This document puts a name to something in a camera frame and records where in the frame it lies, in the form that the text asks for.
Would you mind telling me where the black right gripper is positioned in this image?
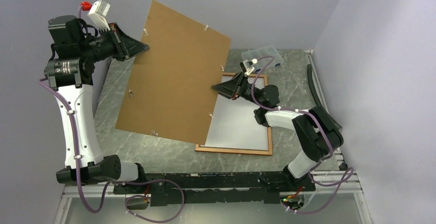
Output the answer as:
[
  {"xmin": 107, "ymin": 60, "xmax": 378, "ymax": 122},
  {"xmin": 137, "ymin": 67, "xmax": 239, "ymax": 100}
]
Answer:
[{"xmin": 210, "ymin": 71, "xmax": 264, "ymax": 107}]

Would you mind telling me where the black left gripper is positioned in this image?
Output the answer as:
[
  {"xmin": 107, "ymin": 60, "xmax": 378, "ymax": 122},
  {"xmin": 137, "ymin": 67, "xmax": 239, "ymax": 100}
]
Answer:
[{"xmin": 80, "ymin": 22, "xmax": 149, "ymax": 63}]

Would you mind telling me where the sunset photo print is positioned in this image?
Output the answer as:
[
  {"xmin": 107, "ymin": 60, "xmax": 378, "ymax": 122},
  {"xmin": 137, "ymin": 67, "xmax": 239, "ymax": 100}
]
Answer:
[{"xmin": 201, "ymin": 77, "xmax": 268, "ymax": 151}]

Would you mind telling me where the brown frame backing board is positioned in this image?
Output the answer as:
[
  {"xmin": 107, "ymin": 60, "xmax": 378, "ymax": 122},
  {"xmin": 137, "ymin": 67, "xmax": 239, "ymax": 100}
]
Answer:
[{"xmin": 115, "ymin": 1, "xmax": 231, "ymax": 144}]

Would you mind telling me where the orange wooden picture frame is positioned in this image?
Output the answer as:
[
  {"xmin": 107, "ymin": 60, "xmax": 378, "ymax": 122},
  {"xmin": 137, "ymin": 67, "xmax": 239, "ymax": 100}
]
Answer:
[{"xmin": 194, "ymin": 73, "xmax": 274, "ymax": 156}]

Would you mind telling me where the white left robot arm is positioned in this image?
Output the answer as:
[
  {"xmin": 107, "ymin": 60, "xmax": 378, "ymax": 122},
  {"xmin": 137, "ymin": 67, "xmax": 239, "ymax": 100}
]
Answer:
[{"xmin": 44, "ymin": 15, "xmax": 149, "ymax": 193}]

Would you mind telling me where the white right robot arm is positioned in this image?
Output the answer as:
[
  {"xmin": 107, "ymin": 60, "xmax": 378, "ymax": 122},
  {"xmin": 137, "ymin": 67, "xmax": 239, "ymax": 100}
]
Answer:
[{"xmin": 211, "ymin": 72, "xmax": 343, "ymax": 191}]

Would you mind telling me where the clear plastic organizer box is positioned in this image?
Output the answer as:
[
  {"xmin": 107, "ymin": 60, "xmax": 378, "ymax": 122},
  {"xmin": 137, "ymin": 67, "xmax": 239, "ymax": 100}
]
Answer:
[{"xmin": 241, "ymin": 45, "xmax": 284, "ymax": 73}]

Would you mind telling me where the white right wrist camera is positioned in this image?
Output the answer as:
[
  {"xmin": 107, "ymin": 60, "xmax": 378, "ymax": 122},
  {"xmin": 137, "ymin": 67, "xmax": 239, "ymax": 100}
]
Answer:
[{"xmin": 240, "ymin": 58, "xmax": 258, "ymax": 77}]

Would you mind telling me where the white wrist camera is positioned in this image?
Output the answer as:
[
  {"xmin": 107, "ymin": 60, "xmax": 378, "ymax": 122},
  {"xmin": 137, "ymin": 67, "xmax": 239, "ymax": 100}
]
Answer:
[
  {"xmin": 77, "ymin": 0, "xmax": 111, "ymax": 31},
  {"xmin": 240, "ymin": 58, "xmax": 258, "ymax": 77}
]

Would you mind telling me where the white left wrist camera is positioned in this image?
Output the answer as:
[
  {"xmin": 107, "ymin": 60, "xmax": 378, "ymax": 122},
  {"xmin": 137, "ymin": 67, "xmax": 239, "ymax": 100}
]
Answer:
[{"xmin": 77, "ymin": 0, "xmax": 111, "ymax": 31}]

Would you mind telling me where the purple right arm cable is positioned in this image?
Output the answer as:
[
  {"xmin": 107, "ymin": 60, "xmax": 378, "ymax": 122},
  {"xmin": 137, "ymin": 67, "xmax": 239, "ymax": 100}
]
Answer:
[{"xmin": 250, "ymin": 55, "xmax": 355, "ymax": 215}]

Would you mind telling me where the black corrugated hose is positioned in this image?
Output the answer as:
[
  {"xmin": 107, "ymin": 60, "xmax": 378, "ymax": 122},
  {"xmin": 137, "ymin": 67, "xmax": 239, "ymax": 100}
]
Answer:
[{"xmin": 306, "ymin": 64, "xmax": 342, "ymax": 129}]

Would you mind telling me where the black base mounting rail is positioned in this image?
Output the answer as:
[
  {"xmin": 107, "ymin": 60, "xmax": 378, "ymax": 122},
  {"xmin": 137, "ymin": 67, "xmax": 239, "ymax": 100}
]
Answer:
[{"xmin": 113, "ymin": 171, "xmax": 316, "ymax": 207}]

